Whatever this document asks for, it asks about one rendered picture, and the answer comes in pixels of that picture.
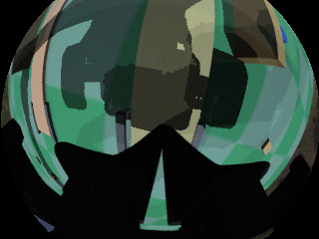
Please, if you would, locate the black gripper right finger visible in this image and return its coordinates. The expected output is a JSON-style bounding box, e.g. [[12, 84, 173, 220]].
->
[[162, 124, 270, 226]]

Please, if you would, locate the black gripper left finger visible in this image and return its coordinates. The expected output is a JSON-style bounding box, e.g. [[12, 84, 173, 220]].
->
[[55, 123, 166, 224]]

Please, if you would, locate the tan flat strip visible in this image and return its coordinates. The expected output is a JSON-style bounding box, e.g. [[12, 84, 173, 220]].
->
[[31, 33, 52, 136]]

